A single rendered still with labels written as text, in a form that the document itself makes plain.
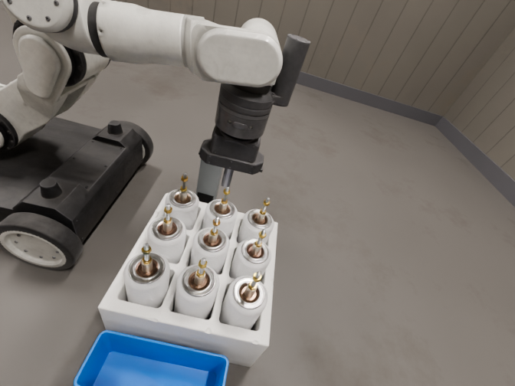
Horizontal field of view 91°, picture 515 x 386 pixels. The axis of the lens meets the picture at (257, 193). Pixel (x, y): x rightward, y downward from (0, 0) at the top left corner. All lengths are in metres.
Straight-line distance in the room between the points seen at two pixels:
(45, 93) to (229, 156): 0.49
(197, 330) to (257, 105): 0.50
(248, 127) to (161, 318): 0.46
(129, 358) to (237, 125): 0.65
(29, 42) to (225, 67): 0.49
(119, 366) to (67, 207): 0.43
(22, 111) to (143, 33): 0.59
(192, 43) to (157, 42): 0.05
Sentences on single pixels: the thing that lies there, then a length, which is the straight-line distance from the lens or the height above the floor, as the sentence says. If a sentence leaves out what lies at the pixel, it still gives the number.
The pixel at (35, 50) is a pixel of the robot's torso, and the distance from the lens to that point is 0.76.
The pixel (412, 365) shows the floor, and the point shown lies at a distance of 1.11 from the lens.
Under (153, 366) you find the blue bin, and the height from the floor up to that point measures 0.00.
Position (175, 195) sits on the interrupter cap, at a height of 0.25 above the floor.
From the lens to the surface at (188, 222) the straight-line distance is 0.80.
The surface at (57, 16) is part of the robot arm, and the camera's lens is 0.42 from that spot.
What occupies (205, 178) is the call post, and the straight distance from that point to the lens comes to 0.88.
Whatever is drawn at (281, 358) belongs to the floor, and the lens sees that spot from 0.88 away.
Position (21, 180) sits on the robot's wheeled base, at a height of 0.17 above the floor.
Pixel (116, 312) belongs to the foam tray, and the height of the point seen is 0.18.
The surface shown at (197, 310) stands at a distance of 0.65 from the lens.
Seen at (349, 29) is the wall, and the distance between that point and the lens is 2.90.
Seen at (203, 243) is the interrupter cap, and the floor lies 0.25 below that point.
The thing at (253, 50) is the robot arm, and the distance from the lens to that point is 0.36.
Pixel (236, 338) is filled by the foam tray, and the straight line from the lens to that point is 0.67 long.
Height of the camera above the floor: 0.80
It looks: 41 degrees down
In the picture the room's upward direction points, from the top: 20 degrees clockwise
